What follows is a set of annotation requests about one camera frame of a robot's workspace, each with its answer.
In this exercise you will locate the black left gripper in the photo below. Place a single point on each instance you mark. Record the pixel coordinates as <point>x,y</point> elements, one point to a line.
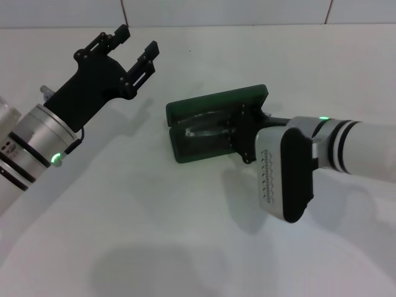
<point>92,86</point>

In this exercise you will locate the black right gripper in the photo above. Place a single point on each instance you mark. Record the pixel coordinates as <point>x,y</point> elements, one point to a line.
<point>244,133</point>

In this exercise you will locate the clear white glasses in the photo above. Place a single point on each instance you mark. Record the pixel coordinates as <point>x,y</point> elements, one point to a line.
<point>198,131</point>

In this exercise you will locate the green glasses case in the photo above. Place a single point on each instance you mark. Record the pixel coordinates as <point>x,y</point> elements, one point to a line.
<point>216,97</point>

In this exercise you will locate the small silver left wrist plug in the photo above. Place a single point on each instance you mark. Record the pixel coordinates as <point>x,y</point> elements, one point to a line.
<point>46,92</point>

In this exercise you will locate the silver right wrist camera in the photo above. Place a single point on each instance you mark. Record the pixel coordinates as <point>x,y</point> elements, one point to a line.
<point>272,154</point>

